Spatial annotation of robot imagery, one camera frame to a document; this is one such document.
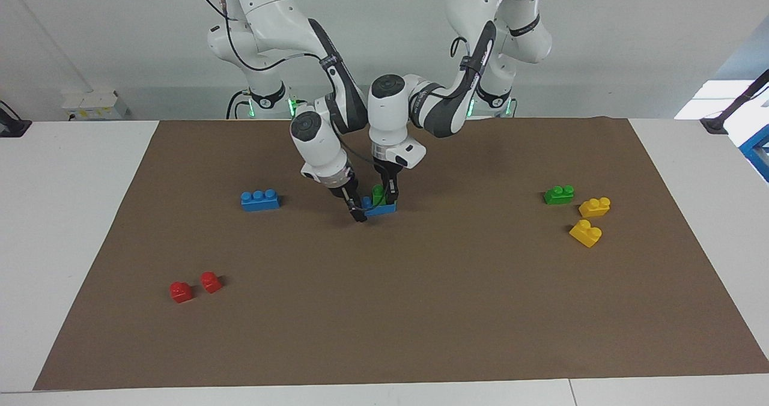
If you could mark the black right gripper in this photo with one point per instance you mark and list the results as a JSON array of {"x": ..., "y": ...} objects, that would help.
[{"x": 343, "y": 188}]

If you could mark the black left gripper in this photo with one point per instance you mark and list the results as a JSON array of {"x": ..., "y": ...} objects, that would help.
[{"x": 387, "y": 172}]

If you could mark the green two-stud toy brick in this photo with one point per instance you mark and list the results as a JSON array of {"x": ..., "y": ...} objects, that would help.
[
  {"x": 559, "y": 195},
  {"x": 378, "y": 194}
]

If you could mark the blue three-stud toy brick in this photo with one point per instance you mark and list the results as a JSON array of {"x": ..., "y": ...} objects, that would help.
[
  {"x": 259, "y": 200},
  {"x": 381, "y": 209}
]

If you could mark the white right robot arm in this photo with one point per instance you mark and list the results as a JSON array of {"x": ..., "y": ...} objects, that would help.
[{"x": 318, "y": 142}]

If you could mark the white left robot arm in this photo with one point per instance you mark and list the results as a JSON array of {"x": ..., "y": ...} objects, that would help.
[{"x": 390, "y": 112}]

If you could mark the brown table mat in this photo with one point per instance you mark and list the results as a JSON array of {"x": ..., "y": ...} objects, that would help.
[{"x": 384, "y": 310}]

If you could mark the red one-stud toy brick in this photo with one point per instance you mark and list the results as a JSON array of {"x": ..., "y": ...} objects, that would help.
[
  {"x": 211, "y": 282},
  {"x": 181, "y": 292}
]

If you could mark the yellow two-stud toy brick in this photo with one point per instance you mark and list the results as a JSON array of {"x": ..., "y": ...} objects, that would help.
[
  {"x": 586, "y": 233},
  {"x": 595, "y": 207}
]

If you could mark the bright white panel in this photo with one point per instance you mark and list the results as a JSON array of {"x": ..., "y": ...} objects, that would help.
[{"x": 706, "y": 103}]

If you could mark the black angled stand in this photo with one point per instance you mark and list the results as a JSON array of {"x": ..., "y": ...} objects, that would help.
[{"x": 730, "y": 109}]

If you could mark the black table clamp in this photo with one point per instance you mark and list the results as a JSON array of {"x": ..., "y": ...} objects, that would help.
[{"x": 13, "y": 127}]

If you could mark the white wall socket box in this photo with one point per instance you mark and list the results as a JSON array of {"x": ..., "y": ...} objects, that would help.
[{"x": 93, "y": 106}]

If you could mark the blue frame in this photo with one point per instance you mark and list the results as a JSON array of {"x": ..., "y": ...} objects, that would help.
[{"x": 758, "y": 151}]

